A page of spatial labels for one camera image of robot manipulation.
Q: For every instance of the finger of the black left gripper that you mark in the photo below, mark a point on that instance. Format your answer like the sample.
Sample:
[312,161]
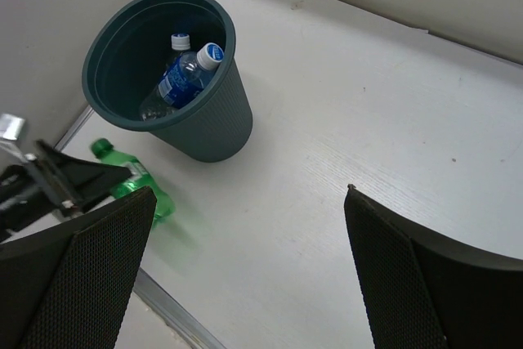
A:
[73,186]

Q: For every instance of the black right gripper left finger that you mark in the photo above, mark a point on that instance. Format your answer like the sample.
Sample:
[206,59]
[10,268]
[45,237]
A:
[69,286]

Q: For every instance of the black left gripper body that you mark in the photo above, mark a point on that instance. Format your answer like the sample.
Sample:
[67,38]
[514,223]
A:
[23,202]

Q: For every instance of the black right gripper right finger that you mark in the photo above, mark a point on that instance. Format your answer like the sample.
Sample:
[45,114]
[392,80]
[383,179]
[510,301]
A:
[422,289]

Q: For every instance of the green plastic soda bottle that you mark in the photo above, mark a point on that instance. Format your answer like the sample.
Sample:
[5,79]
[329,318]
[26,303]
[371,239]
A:
[105,152]

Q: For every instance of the clear bottle blue label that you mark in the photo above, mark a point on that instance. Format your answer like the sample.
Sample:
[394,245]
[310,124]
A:
[183,81]

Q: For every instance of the clear unlabelled plastic bottle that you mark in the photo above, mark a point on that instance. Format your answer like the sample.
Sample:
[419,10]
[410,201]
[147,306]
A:
[180,43]

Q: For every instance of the dark teal plastic bin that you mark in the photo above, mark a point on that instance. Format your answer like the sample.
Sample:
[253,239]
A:
[128,58]

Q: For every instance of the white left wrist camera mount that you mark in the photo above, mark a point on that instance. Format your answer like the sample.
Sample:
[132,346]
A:
[12,129]

